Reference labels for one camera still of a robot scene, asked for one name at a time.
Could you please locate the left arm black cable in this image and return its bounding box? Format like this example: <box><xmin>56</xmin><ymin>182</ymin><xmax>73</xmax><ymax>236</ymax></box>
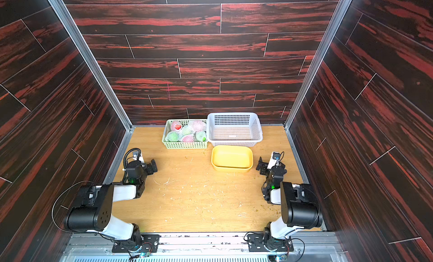
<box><xmin>122</xmin><ymin>148</ymin><xmax>142</xmax><ymax>171</ymax></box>

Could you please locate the yellow plastic tray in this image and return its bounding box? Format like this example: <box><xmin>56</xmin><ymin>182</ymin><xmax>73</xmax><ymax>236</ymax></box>
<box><xmin>211</xmin><ymin>146</ymin><xmax>254</xmax><ymax>173</ymax></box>

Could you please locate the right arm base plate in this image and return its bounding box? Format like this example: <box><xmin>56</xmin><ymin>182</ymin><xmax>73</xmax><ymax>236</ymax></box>
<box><xmin>244</xmin><ymin>232</ymin><xmax>294</xmax><ymax>253</ymax></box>

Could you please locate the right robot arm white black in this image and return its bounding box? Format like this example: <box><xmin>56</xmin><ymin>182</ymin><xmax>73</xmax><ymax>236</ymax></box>
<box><xmin>250</xmin><ymin>153</ymin><xmax>323</xmax><ymax>253</ymax></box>

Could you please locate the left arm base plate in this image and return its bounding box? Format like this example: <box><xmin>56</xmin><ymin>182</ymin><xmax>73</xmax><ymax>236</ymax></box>
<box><xmin>112</xmin><ymin>234</ymin><xmax>161</xmax><ymax>254</ymax></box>

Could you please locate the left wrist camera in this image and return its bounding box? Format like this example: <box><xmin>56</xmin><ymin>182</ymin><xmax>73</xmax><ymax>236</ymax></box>
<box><xmin>133</xmin><ymin>152</ymin><xmax>144</xmax><ymax>162</ymax></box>

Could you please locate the green plastic basket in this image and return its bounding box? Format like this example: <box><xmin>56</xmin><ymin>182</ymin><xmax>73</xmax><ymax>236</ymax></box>
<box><xmin>162</xmin><ymin>119</ymin><xmax>208</xmax><ymax>149</ymax></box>

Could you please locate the white plastic basket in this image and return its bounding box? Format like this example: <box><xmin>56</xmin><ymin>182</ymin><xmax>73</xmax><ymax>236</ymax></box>
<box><xmin>206</xmin><ymin>112</ymin><xmax>263</xmax><ymax>147</ymax></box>

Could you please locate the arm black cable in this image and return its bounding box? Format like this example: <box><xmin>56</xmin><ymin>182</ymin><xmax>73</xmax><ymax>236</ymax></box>
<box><xmin>122</xmin><ymin>148</ymin><xmax>142</xmax><ymax>171</ymax></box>
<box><xmin>287</xmin><ymin>237</ymin><xmax>306</xmax><ymax>259</ymax></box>

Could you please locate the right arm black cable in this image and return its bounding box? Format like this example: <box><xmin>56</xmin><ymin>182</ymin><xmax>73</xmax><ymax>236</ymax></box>
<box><xmin>287</xmin><ymin>237</ymin><xmax>306</xmax><ymax>259</ymax></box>

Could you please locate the red apple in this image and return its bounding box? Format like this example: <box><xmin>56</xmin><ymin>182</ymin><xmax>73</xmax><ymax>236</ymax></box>
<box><xmin>170</xmin><ymin>120</ymin><xmax>183</xmax><ymax>132</ymax></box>

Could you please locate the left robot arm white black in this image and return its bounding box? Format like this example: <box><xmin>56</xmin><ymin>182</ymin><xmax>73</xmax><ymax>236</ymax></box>
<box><xmin>64</xmin><ymin>158</ymin><xmax>158</xmax><ymax>245</ymax></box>

